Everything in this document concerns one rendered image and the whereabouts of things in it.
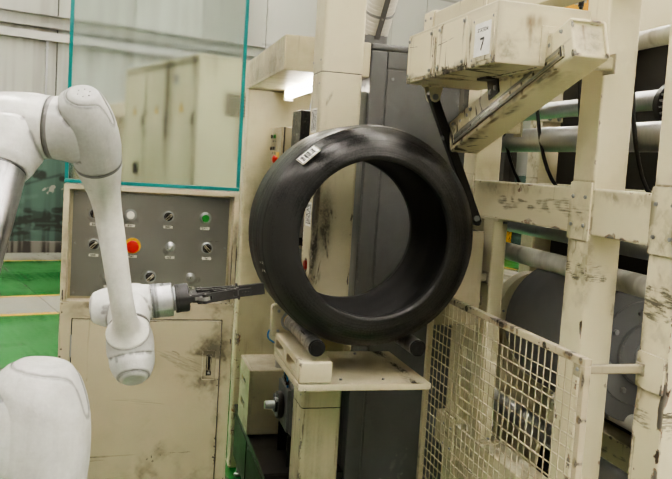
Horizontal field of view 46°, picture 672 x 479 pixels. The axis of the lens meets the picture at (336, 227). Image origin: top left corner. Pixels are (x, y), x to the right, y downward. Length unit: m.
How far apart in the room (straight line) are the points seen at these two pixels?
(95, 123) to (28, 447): 0.64
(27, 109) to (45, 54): 9.33
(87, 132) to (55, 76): 9.37
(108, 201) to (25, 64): 9.20
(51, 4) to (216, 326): 8.80
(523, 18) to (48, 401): 1.31
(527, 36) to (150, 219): 1.34
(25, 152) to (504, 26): 1.09
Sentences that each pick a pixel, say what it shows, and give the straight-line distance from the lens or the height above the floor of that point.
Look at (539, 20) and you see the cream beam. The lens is 1.96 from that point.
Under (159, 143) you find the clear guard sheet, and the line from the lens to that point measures 2.60.
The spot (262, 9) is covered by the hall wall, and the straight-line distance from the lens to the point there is 12.17.
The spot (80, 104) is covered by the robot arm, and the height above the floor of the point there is 1.46.
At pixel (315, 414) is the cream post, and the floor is 0.60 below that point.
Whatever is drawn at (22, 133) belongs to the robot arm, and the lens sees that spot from 1.69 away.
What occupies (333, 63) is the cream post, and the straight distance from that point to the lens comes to 2.41.
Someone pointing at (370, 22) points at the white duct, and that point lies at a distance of 3.02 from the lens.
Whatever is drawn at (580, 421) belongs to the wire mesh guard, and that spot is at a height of 0.86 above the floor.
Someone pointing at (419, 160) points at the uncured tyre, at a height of 1.40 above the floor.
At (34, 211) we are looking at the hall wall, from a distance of 10.91.
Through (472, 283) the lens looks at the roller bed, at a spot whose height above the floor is 1.03.
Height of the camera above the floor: 1.38
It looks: 4 degrees down
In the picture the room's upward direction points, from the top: 4 degrees clockwise
